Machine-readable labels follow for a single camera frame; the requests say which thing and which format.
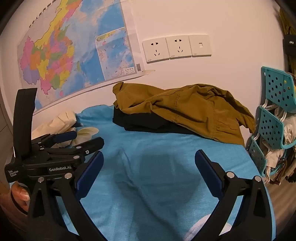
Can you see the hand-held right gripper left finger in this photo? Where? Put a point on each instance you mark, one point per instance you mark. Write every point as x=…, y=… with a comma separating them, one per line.
x=90, y=175

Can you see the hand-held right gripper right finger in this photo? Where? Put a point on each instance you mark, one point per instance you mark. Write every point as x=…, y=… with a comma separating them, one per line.
x=208, y=172

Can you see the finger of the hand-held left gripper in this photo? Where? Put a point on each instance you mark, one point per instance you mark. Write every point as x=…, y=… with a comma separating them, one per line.
x=64, y=136
x=92, y=144

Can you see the olive jacket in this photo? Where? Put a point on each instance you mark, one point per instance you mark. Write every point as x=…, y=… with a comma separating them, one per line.
x=185, y=109

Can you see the person's left hand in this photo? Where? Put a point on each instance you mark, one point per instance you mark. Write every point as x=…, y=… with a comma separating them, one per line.
x=22, y=193

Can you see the cream folded cloth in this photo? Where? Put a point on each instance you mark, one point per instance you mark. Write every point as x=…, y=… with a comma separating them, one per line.
x=62, y=120

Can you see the black garment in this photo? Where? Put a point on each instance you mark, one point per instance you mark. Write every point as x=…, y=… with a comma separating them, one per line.
x=143, y=122

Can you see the blue floral bed sheet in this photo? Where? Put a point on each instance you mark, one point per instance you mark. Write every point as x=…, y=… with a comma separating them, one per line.
x=150, y=173

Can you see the crumpled plastic bags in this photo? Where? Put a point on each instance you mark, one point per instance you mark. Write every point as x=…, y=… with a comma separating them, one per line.
x=277, y=157

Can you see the teal plastic storage rack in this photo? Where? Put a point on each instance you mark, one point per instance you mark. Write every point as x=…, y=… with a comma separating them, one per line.
x=277, y=88

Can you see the black bag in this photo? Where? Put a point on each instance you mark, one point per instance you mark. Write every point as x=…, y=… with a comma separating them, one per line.
x=290, y=45

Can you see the hanging yellow garment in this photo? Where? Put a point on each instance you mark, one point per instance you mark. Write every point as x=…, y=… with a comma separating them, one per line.
x=286, y=23

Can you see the colourful wall map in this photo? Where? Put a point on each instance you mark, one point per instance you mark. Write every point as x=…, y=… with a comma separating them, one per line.
x=69, y=46

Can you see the white wall socket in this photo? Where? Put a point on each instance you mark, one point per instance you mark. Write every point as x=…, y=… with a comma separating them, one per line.
x=154, y=49
x=178, y=47

